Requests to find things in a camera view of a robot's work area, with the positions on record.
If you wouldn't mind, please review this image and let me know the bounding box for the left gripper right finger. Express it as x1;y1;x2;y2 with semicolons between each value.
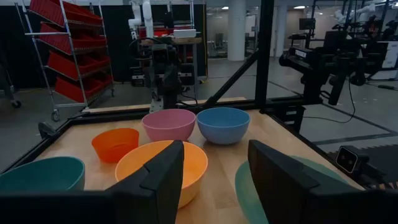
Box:
248;139;364;224

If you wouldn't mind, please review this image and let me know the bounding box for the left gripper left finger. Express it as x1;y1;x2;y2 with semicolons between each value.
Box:
105;139;185;224

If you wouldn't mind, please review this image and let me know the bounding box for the turquoise bowl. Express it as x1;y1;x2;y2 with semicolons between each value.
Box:
234;155;349;224

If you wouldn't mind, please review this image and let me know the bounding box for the pink bowl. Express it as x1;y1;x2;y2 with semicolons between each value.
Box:
141;108;197;142

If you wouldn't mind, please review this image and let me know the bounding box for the large orange bowl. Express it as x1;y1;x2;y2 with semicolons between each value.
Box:
114;140;209;209

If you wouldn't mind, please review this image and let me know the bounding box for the small orange bowl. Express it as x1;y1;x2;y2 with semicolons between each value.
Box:
91;128;140;164

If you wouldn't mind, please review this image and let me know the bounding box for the blue bowl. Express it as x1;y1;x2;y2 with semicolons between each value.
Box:
196;107;251;146

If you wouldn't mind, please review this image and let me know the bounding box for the dark teal bowl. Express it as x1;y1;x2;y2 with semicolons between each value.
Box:
0;156;86;192

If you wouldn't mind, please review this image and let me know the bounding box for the wooden background table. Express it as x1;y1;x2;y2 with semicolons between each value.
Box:
139;36;203;63

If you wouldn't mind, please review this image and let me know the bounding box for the white box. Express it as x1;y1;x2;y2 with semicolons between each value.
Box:
173;29;197;39

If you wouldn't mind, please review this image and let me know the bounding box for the white pillar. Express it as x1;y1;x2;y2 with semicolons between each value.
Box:
227;0;247;62

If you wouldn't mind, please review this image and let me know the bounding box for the metal rack with red bins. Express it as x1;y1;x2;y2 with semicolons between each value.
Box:
14;0;116;123

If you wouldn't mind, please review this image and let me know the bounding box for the black table-level camera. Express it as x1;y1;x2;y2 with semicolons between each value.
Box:
335;145;371;174

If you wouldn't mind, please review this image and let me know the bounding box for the black aluminium table frame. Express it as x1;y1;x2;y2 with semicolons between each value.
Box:
0;0;374;191

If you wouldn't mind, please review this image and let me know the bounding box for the black frame bracket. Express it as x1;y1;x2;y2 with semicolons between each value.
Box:
38;121;60;139

